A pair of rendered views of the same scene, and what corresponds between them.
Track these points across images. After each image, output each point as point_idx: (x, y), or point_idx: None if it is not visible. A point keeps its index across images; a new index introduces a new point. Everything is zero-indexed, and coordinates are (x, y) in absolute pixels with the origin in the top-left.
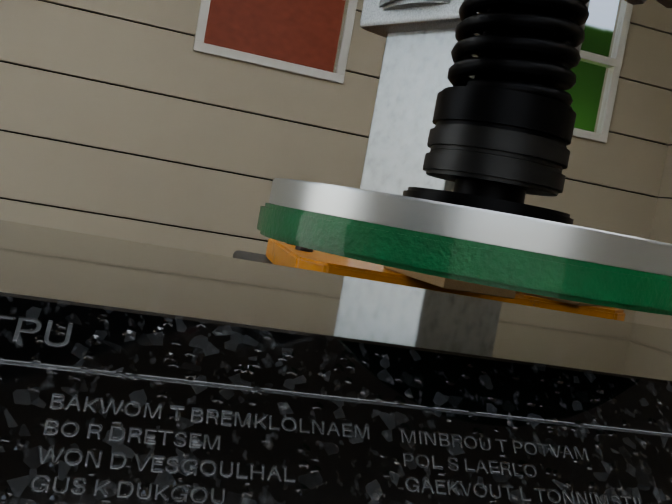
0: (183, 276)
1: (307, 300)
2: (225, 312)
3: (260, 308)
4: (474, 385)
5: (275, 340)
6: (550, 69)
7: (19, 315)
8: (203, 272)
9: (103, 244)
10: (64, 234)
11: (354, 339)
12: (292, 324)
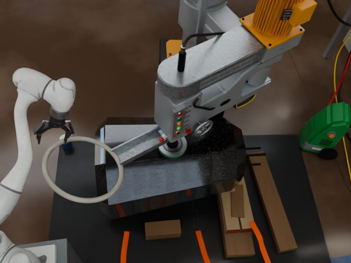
0: None
1: None
2: (155, 155)
3: (158, 152)
4: (169, 158)
5: (158, 158)
6: (174, 142)
7: (146, 159)
8: None
9: (145, 131)
10: (142, 128)
11: (162, 157)
12: (159, 155)
